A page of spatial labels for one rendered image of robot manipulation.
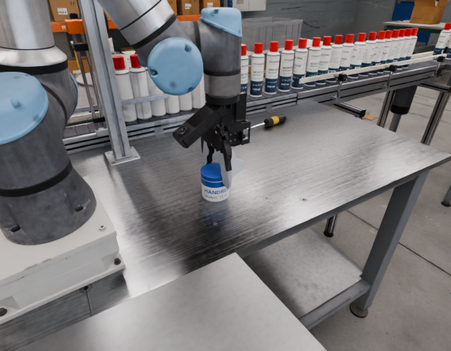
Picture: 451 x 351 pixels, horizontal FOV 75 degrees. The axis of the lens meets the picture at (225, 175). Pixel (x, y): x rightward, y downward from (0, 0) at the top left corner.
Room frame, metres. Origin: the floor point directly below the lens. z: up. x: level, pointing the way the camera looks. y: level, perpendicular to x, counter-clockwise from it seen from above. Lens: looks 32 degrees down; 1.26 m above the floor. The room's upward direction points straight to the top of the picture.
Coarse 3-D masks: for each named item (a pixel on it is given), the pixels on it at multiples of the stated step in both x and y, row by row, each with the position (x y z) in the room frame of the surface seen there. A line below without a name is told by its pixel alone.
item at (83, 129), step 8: (248, 96) 1.21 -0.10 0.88; (264, 96) 1.22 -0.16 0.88; (272, 96) 1.21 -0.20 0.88; (184, 112) 1.03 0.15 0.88; (192, 112) 1.03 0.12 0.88; (136, 120) 0.95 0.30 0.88; (144, 120) 0.95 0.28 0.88; (152, 120) 0.95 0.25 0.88; (72, 128) 0.88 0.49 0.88; (80, 128) 0.88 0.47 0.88; (88, 128) 0.88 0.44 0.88; (64, 136) 0.82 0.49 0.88; (72, 136) 0.82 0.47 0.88
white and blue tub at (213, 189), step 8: (208, 168) 0.60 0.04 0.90; (216, 168) 0.60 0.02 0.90; (200, 176) 0.58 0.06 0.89; (208, 176) 0.56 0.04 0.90; (216, 176) 0.56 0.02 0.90; (208, 184) 0.56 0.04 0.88; (216, 184) 0.56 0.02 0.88; (208, 192) 0.56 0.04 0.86; (216, 192) 0.56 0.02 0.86; (224, 192) 0.57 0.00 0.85; (208, 200) 0.56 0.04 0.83; (216, 200) 0.56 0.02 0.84
